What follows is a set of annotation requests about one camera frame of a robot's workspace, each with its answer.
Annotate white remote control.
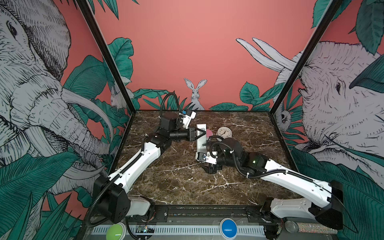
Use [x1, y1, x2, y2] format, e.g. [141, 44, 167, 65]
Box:
[196, 124, 207, 153]

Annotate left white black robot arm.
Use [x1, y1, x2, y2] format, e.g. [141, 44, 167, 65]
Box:
[84, 110, 206, 228]

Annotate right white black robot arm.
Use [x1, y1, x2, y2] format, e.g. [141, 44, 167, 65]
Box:
[196, 136, 344, 230]

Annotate pink push button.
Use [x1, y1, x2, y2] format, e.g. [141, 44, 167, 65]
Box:
[206, 129, 214, 138]

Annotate white round alarm clock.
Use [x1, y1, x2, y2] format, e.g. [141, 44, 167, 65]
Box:
[217, 127, 233, 139]

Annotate blue push button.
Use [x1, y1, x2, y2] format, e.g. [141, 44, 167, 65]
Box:
[219, 218, 238, 240]

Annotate small green circuit board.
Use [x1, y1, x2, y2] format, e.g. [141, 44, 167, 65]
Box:
[137, 225, 156, 234]

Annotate glittery silver microphone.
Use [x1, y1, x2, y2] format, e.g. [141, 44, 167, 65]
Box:
[284, 221, 338, 235]

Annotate green push button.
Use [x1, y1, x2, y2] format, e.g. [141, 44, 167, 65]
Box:
[106, 223, 127, 240]

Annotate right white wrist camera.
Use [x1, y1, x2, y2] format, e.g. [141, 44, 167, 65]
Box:
[196, 152, 217, 165]

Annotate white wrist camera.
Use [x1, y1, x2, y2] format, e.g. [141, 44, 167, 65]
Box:
[179, 110, 197, 129]
[196, 152, 217, 165]

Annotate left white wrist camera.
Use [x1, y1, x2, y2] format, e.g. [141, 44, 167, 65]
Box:
[179, 110, 197, 129]

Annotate black front mounting rail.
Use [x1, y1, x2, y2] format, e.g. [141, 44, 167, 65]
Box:
[127, 205, 286, 224]

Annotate white slotted cable duct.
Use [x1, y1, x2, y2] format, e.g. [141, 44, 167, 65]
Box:
[90, 224, 267, 237]

